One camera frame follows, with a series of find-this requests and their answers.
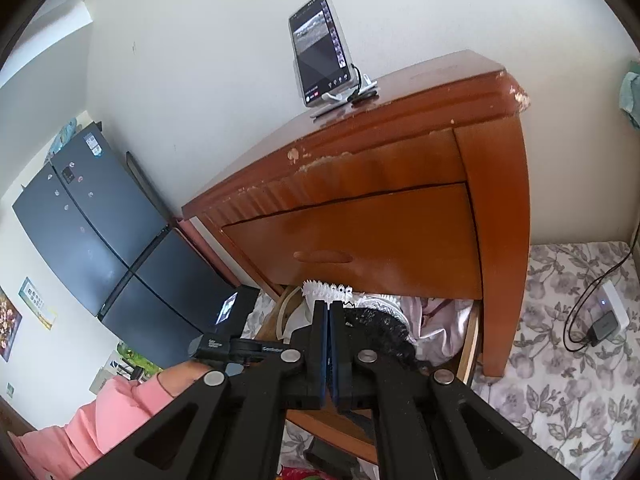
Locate wooden drawer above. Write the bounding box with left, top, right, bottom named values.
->
left=224, top=183, right=483, bottom=299
left=234, top=301, right=494, bottom=479

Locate black lace garment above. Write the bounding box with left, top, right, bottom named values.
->
left=344, top=308, right=422, bottom=370

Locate white lace bra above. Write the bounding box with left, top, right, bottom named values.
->
left=274, top=280, right=409, bottom=342

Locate pale pink garment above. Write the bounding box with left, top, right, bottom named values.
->
left=399, top=297, right=474, bottom=366

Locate pink sleeve forearm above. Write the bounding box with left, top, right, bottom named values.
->
left=9, top=370, right=183, bottom=479

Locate person's left hand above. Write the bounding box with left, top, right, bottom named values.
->
left=157, top=361, right=212, bottom=398

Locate red floral blanket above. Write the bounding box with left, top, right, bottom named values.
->
left=276, top=466, right=322, bottom=480

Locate pink rolled mat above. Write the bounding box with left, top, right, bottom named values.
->
left=178, top=218, right=259, bottom=288

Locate dark blue refrigerator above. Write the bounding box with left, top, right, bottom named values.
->
left=13, top=122, right=241, bottom=367

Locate wooden nightstand cabinet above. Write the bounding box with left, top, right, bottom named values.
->
left=182, top=50, right=530, bottom=377

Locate black charger plug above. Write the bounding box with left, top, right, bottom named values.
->
left=587, top=311, right=620, bottom=347

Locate white power strip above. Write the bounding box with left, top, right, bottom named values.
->
left=597, top=280, right=629, bottom=334

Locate phone stand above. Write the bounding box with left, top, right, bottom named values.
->
left=310, top=63, right=378, bottom=120

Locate smartphone on stand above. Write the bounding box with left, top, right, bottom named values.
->
left=288, top=0, right=355, bottom=107

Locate teal cloth on shelf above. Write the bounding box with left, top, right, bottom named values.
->
left=618, top=61, right=640, bottom=130

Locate black charger cable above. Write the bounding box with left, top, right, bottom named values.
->
left=562, top=219, right=640, bottom=354

